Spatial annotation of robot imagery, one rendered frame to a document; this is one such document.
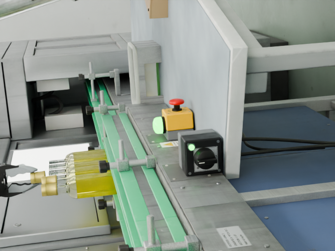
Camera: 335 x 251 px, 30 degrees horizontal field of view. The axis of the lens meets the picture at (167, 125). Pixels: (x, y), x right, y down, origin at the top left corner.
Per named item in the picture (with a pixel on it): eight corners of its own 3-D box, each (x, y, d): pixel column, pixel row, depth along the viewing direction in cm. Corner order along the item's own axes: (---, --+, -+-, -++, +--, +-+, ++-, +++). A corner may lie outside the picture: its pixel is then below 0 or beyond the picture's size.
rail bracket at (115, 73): (132, 96, 271) (80, 101, 267) (130, 58, 267) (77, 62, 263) (134, 98, 266) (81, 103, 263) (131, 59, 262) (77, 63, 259)
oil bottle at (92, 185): (140, 185, 183) (67, 193, 180) (139, 167, 181) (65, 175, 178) (143, 191, 177) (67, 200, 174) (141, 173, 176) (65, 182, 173)
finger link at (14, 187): (39, 177, 192) (8, 176, 190) (39, 183, 186) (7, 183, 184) (39, 187, 192) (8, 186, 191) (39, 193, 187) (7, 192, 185)
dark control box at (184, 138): (215, 162, 141) (179, 166, 140) (214, 127, 139) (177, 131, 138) (225, 173, 133) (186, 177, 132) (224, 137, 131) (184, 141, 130)
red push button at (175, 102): (168, 110, 163) (167, 98, 162) (183, 109, 164) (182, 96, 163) (170, 114, 160) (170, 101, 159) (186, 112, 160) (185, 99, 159)
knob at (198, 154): (214, 166, 133) (219, 171, 129) (194, 169, 132) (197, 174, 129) (214, 146, 131) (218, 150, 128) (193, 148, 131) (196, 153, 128)
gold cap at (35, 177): (46, 180, 188) (31, 182, 188) (45, 169, 188) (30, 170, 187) (46, 184, 185) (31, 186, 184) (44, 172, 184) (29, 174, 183)
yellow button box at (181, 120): (190, 131, 167) (163, 134, 166) (189, 104, 165) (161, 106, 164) (196, 138, 161) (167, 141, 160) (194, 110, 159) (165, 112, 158)
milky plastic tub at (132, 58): (155, 101, 225) (131, 103, 224) (151, 39, 220) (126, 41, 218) (163, 112, 209) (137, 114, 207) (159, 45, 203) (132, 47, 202)
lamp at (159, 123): (163, 131, 165) (152, 132, 164) (162, 114, 164) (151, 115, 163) (166, 135, 160) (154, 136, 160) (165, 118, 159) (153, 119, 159)
